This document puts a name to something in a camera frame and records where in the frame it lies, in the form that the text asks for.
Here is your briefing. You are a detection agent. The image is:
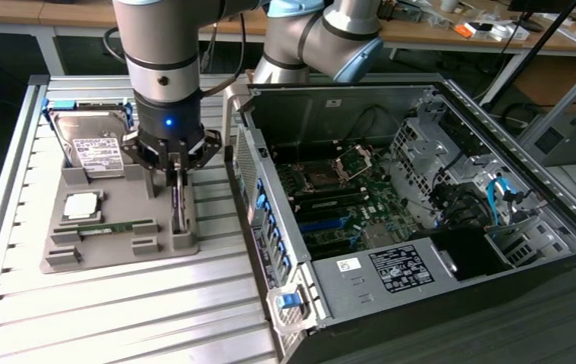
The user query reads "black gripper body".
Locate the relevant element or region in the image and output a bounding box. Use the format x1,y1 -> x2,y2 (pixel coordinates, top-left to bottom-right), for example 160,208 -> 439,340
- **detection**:
133,90 -> 208,147

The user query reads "graphics card with metal bracket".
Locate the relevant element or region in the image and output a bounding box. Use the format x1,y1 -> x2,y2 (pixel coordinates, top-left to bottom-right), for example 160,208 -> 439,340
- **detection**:
169,158 -> 194,235

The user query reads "open black PC case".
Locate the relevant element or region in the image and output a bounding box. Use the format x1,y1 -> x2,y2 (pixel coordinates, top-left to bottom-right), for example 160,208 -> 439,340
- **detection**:
221,74 -> 576,364

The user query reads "silver hard disk drive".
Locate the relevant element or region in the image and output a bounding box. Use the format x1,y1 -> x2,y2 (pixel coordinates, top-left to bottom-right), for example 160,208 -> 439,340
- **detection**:
53,109 -> 141,179

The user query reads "silver CPU chip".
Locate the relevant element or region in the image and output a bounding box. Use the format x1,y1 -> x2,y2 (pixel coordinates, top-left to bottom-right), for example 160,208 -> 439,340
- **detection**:
62,193 -> 105,223

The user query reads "blue disk carrier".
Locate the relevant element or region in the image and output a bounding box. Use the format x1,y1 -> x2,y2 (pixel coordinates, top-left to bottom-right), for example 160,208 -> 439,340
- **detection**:
42,97 -> 141,168

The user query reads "green RAM stick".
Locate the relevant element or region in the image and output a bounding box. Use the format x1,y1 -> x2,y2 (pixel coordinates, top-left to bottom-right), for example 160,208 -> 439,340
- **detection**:
75,221 -> 137,234

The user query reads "CPU socket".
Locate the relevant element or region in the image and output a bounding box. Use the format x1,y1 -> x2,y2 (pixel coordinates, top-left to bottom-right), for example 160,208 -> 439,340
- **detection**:
300,161 -> 349,190

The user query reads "grey plastic parts rack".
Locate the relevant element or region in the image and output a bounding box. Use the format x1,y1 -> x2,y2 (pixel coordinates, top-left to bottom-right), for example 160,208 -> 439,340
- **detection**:
39,151 -> 202,275

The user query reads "black RAM stick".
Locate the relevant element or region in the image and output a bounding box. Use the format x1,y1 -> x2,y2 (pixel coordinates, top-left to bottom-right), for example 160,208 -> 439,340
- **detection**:
292,191 -> 368,212

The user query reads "blue expansion slot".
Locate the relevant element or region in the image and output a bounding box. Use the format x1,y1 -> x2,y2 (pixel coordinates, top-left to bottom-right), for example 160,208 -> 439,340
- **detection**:
297,218 -> 349,234

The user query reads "metal socket cover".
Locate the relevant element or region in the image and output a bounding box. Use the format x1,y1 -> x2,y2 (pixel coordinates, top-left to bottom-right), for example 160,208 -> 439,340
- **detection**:
336,146 -> 375,181

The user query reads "green motherboard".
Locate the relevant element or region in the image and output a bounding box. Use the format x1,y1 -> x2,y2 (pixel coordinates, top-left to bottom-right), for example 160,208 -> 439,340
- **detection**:
272,146 -> 420,259

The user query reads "wooden desk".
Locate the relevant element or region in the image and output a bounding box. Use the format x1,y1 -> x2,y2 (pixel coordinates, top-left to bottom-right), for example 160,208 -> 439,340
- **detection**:
381,0 -> 576,111
0,0 -> 269,77

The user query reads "grey chipset heatsink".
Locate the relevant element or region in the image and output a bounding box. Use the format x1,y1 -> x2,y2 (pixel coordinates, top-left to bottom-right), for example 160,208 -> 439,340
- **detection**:
363,223 -> 400,247

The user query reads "perforated metal drive cage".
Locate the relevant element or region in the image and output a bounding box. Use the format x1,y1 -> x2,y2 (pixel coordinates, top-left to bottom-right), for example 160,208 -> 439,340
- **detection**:
388,115 -> 476,190

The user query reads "blue case latch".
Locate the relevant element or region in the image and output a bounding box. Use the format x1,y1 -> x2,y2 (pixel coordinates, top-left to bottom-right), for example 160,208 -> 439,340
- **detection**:
274,291 -> 303,310

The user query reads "grey power supply unit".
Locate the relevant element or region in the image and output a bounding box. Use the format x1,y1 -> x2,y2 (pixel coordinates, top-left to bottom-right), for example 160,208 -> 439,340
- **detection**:
311,237 -> 459,319

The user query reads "small orange box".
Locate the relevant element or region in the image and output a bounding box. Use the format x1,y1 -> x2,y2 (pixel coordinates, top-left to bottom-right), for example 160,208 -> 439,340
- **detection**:
454,21 -> 478,39

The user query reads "small white box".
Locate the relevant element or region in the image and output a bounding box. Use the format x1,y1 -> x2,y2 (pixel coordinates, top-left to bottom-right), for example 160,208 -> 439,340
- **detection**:
487,22 -> 530,42

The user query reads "metal disk bay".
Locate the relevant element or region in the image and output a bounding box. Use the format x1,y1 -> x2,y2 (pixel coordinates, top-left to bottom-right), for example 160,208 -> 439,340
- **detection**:
484,218 -> 576,266

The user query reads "black monitor stand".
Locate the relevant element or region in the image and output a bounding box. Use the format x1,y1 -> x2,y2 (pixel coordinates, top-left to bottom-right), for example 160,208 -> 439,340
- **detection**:
507,0 -> 558,32

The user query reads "grey computer tower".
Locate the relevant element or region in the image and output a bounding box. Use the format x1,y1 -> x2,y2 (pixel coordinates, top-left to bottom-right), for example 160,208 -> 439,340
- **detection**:
518,111 -> 576,168

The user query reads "black slanted pole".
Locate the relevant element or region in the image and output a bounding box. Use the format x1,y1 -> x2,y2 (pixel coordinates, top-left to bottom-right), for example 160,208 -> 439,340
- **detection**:
479,0 -> 576,111

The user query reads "thin hanging cable with plug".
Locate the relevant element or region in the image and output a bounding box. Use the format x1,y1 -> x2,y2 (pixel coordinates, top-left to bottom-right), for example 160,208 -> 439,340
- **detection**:
201,22 -> 220,75

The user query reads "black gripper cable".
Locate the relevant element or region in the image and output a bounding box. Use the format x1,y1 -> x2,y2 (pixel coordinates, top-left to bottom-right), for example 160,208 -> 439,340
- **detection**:
103,13 -> 248,96

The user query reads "black wire bundle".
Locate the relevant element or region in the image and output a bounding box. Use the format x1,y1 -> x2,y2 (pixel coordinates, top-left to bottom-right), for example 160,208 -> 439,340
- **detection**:
428,181 -> 487,228

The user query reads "light blue SATA wire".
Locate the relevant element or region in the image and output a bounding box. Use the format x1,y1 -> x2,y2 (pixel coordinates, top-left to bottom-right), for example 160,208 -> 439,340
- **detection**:
484,176 -> 515,228

